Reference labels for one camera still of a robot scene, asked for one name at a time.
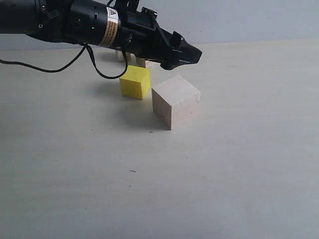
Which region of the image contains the large pale wooden cube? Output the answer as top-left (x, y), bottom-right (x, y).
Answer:
top-left (152, 75), bottom-right (201, 130)

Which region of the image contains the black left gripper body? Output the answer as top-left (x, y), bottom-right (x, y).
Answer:
top-left (115, 4), bottom-right (184, 63)

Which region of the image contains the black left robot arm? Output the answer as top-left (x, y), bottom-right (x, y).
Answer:
top-left (0, 0), bottom-right (202, 70)

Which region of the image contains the small wooden cube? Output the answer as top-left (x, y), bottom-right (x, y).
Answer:
top-left (115, 50), bottom-right (131, 62)

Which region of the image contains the medium wooden cube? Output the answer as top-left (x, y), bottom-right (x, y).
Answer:
top-left (136, 57), bottom-right (159, 68)

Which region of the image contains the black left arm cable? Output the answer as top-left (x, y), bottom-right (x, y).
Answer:
top-left (0, 42), bottom-right (130, 80)

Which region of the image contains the yellow cube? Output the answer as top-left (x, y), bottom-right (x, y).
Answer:
top-left (119, 65), bottom-right (151, 100)

